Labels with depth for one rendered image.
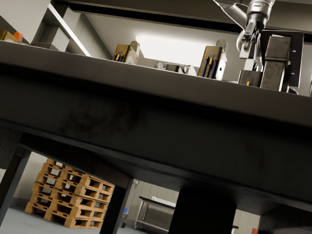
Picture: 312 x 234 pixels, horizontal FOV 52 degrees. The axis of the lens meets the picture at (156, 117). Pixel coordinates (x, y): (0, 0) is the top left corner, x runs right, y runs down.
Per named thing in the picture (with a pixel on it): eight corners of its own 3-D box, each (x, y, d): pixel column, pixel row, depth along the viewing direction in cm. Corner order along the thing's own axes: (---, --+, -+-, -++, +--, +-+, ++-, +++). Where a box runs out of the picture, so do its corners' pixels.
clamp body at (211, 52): (170, 146, 90) (201, 40, 99) (181, 156, 100) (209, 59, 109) (192, 150, 87) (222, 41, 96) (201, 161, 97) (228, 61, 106)
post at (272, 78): (243, 147, 69) (269, 35, 77) (246, 153, 74) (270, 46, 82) (267, 152, 67) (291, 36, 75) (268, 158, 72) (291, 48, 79)
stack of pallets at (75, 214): (61, 214, 511) (78, 166, 533) (101, 229, 490) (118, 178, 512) (21, 210, 412) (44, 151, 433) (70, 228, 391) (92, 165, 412)
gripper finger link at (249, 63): (246, 58, 129) (246, 59, 129) (243, 74, 127) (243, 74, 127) (254, 59, 127) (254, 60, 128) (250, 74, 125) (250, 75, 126)
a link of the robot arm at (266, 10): (247, -1, 127) (243, 11, 125) (271, -1, 123) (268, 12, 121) (249, 14, 134) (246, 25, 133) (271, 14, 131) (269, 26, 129)
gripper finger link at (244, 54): (251, 42, 117) (251, 41, 117) (247, 59, 115) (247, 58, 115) (243, 42, 119) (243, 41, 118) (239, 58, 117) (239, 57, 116)
